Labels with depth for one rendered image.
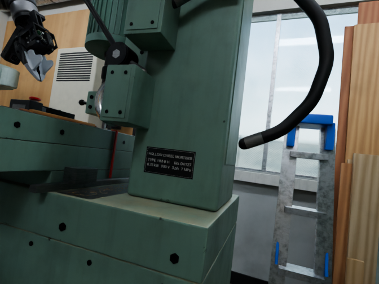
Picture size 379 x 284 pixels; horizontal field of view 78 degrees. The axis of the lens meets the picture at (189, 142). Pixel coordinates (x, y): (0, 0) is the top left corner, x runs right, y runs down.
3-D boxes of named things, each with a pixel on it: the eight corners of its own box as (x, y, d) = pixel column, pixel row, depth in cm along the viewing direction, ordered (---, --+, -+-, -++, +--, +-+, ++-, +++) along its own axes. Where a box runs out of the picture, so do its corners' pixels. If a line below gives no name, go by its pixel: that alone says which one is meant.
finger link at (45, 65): (51, 72, 67) (44, 47, 69) (37, 83, 69) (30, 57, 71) (60, 76, 70) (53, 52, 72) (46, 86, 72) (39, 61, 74)
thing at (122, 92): (123, 127, 57) (131, 79, 58) (149, 129, 55) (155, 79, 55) (97, 119, 48) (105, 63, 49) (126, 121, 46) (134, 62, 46)
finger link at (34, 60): (42, 69, 64) (34, 41, 66) (26, 79, 66) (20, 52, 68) (51, 72, 67) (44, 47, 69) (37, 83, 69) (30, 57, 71)
